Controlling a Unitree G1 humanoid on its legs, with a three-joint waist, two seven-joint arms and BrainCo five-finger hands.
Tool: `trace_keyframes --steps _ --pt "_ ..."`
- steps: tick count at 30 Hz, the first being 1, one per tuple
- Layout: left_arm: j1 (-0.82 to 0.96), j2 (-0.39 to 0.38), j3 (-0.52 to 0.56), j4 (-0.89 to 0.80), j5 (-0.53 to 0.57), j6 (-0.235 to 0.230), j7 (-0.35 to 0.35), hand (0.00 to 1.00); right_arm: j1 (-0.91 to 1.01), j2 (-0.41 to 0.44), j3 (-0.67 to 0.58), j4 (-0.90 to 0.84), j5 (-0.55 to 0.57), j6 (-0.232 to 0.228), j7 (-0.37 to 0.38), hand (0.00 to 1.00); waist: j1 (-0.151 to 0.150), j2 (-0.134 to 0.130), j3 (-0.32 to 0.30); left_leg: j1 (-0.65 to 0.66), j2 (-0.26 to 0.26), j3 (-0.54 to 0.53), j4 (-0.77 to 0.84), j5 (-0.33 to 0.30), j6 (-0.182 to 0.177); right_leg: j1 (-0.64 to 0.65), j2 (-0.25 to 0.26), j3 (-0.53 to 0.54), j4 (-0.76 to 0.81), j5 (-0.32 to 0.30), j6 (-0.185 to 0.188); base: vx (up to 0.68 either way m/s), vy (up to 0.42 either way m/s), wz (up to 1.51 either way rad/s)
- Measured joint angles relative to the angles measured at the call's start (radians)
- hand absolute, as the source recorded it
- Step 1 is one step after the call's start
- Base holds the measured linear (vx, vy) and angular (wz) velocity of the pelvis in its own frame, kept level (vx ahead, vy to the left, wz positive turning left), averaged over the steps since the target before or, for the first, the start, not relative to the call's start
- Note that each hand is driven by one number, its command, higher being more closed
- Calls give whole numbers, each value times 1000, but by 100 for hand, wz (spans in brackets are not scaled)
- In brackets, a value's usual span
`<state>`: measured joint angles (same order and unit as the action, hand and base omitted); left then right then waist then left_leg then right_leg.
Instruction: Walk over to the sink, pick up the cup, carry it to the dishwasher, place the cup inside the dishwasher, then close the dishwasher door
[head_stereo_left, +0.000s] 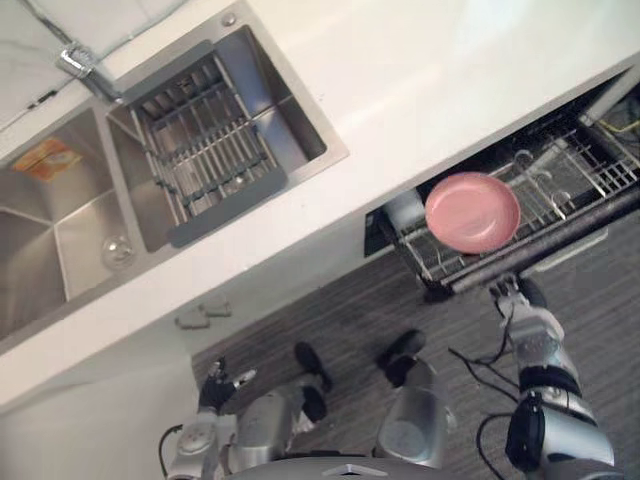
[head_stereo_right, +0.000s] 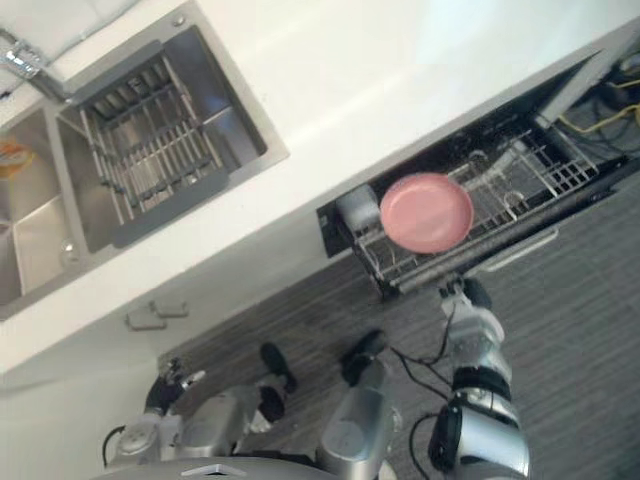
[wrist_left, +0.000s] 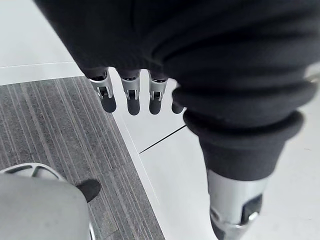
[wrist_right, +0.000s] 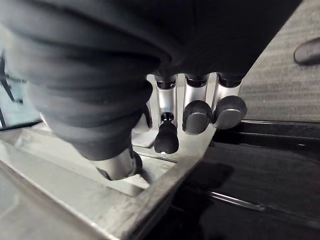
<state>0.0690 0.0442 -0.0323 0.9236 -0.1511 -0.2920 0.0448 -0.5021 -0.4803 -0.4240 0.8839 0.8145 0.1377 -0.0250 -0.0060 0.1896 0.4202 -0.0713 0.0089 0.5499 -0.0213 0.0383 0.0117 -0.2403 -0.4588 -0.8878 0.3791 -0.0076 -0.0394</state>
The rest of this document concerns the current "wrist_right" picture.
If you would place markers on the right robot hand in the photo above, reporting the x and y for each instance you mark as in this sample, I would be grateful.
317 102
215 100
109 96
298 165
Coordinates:
112 62

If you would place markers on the glossy black cabinet panel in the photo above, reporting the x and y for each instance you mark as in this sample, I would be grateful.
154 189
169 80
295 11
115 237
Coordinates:
262 175

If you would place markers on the dark robot foot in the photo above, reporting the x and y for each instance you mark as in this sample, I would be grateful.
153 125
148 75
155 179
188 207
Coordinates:
308 52

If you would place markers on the silver dishwasher door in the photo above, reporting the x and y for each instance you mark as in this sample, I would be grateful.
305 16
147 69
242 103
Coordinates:
75 197

